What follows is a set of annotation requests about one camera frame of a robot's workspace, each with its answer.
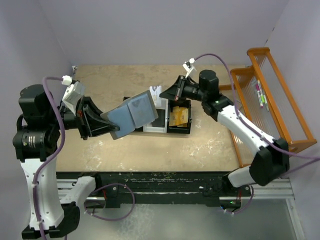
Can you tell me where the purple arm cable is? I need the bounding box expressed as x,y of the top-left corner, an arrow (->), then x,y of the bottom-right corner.
194,53 -> 320,173
32,76 -> 67,240

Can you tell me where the green marker pen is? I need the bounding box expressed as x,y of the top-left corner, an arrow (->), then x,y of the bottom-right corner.
259,93 -> 270,112

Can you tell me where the black cards stack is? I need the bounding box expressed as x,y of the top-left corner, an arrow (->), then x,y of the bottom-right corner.
151,109 -> 166,128

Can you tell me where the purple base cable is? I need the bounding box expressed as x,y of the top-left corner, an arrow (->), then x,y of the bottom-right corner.
221,184 -> 255,216
83,182 -> 136,221

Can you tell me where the black bin with gold cards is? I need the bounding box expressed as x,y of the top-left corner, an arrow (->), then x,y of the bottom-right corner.
166,100 -> 192,135

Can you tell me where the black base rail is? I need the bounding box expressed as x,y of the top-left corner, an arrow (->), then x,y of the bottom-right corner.
56,171 -> 251,209

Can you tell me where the silver credit card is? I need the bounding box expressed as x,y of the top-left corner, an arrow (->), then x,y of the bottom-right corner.
149,85 -> 162,108

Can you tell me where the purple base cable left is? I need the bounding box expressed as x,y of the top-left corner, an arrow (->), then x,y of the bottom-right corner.
83,182 -> 136,221

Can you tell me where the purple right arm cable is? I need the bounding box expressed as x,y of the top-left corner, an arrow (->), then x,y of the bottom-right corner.
194,53 -> 320,173

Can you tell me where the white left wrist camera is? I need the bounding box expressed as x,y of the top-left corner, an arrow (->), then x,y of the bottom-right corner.
61,75 -> 85,115

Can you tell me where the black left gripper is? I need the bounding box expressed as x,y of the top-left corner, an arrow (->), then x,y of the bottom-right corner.
45,94 -> 120,140

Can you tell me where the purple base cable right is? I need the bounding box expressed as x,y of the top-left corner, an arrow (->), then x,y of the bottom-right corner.
221,184 -> 255,216

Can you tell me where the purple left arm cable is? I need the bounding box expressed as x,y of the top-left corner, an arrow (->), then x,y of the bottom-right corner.
32,76 -> 67,240

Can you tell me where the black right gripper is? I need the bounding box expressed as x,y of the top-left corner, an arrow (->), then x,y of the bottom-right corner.
159,75 -> 207,103

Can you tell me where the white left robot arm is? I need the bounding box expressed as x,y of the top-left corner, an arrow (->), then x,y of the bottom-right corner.
12,82 -> 117,240

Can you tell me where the gold cards stack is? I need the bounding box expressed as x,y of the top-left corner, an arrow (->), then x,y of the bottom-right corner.
169,106 -> 189,128

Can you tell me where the grey card holder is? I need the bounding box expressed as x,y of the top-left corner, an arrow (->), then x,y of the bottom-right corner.
101,90 -> 158,140

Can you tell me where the orange wooden rack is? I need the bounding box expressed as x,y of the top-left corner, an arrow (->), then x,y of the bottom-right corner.
231,47 -> 317,154

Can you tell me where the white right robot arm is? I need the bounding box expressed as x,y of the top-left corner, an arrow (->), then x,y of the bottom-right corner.
160,69 -> 290,196

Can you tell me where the pink marker pen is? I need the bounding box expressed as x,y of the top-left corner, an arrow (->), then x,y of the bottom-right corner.
255,80 -> 263,98

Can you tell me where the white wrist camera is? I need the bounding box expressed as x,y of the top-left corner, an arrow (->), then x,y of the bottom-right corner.
182,58 -> 196,78
61,75 -> 85,115

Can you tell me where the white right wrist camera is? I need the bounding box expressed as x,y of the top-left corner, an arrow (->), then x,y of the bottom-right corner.
182,58 -> 196,78

